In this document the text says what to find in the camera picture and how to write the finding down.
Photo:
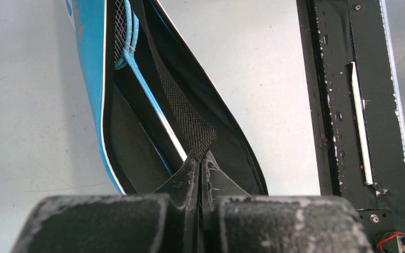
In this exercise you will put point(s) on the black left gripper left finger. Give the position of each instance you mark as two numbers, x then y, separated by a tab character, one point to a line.
163	221

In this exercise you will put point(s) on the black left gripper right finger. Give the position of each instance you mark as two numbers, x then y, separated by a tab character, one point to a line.
235	221

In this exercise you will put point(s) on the blue racket bag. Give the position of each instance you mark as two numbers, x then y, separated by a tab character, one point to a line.
168	67

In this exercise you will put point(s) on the blue racket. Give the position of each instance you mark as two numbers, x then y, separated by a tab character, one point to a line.
126	37
146	133

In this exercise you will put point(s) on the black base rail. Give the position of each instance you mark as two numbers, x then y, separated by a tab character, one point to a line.
358	125

